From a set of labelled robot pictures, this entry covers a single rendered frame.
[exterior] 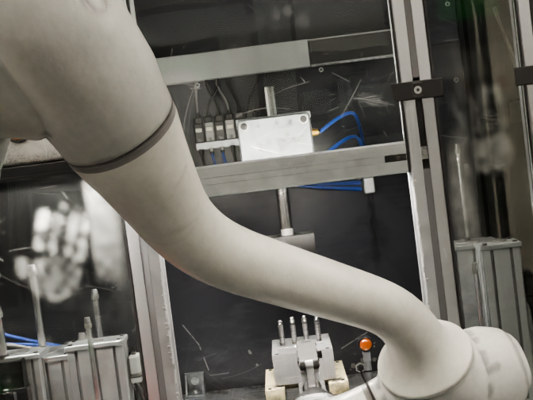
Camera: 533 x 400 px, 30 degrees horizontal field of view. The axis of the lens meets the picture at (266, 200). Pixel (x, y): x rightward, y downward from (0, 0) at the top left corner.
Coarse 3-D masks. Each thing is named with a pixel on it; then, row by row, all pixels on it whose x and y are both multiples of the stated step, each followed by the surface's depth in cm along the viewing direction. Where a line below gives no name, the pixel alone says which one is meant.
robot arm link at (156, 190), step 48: (144, 144) 77; (144, 192) 80; (192, 192) 83; (144, 240) 86; (192, 240) 85; (240, 240) 88; (240, 288) 89; (288, 288) 91; (336, 288) 93; (384, 288) 96; (384, 336) 98; (432, 336) 99; (480, 336) 105; (384, 384) 103; (432, 384) 100; (480, 384) 102; (528, 384) 105
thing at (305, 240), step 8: (280, 192) 162; (288, 192) 163; (280, 200) 162; (288, 200) 162; (280, 208) 162; (288, 208) 162; (280, 216) 162; (288, 216) 162; (280, 224) 163; (288, 224) 162; (288, 232) 162; (304, 232) 164; (312, 232) 163; (280, 240) 160; (288, 240) 160; (296, 240) 160; (304, 240) 160; (312, 240) 160; (304, 248) 160; (312, 248) 160
